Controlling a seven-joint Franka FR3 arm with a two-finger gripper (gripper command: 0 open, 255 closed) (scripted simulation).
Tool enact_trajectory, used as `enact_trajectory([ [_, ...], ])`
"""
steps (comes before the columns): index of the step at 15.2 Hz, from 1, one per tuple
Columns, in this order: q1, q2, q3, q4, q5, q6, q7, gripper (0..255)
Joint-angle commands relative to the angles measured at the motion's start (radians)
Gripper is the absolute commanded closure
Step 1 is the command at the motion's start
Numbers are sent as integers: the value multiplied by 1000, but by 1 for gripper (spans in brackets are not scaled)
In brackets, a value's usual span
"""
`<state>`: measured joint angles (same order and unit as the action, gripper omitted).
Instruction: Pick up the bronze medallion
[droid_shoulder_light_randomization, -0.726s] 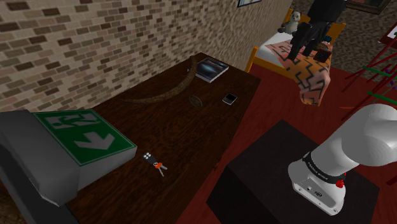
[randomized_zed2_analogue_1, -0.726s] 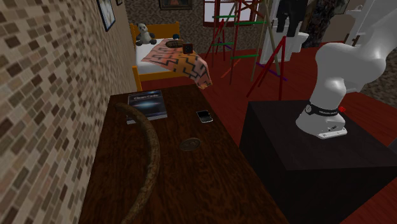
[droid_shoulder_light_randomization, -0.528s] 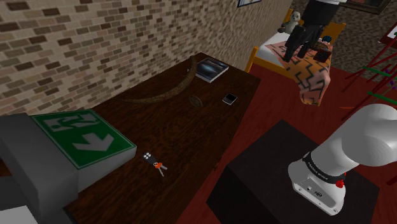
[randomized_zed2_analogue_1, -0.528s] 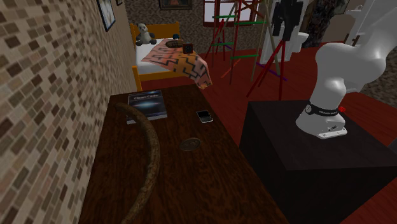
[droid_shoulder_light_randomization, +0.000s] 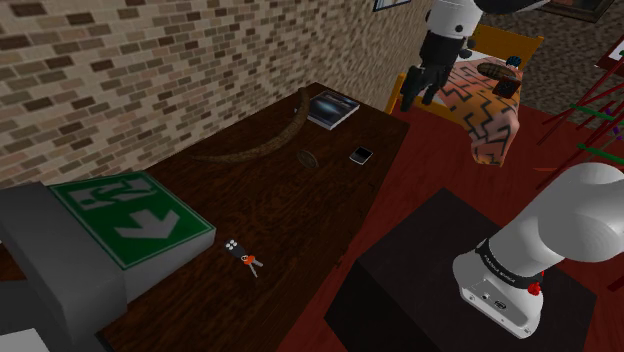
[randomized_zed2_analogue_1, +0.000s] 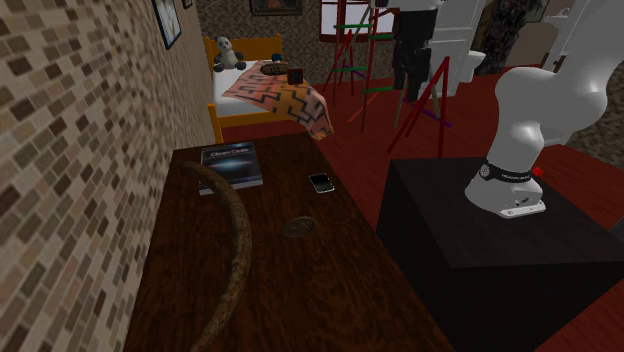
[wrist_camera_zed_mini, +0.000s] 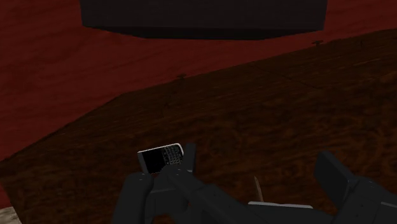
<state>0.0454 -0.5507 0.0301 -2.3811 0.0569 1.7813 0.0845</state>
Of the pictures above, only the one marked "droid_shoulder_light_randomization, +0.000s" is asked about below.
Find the brown oval disc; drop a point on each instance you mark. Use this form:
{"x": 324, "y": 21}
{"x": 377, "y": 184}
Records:
{"x": 307, "y": 159}

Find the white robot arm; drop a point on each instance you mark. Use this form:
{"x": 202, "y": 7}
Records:
{"x": 565, "y": 224}

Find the long curved brown stick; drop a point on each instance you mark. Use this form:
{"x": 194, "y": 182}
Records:
{"x": 273, "y": 144}

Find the grey block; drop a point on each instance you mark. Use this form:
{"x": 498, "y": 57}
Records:
{"x": 53, "y": 253}

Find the red frame rack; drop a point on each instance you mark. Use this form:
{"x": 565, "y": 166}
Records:
{"x": 592, "y": 109}

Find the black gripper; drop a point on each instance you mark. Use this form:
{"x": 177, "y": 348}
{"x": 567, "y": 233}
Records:
{"x": 442, "y": 51}

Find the dark robot stand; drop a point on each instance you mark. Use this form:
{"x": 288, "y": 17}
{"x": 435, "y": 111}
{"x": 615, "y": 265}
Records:
{"x": 414, "y": 273}

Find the green arrow sign box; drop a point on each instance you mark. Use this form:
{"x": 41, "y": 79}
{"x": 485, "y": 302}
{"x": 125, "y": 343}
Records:
{"x": 131, "y": 219}

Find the dark blue book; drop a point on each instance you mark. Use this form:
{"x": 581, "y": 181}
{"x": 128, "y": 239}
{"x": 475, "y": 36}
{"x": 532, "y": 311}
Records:
{"x": 332, "y": 108}

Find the dark wooden table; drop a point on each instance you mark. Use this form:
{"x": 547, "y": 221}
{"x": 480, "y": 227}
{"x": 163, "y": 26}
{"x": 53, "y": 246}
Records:
{"x": 287, "y": 209}

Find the black key fob with keys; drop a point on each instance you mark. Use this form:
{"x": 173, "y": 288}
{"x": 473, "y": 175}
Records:
{"x": 240, "y": 253}

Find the small black and white phone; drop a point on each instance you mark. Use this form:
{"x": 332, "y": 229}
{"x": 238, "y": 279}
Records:
{"x": 361, "y": 155}

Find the dark framed wall picture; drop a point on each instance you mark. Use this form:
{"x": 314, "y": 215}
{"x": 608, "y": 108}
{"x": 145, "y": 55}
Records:
{"x": 580, "y": 7}

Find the white flat block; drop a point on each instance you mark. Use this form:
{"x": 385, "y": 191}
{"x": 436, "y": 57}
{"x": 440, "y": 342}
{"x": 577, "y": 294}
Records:
{"x": 22, "y": 341}

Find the yellow bed with orange blanket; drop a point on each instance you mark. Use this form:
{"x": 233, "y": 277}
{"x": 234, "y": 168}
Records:
{"x": 487, "y": 107}

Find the blue framed wall picture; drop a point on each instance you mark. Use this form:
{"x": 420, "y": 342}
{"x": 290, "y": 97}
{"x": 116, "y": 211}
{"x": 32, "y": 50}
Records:
{"x": 390, "y": 3}

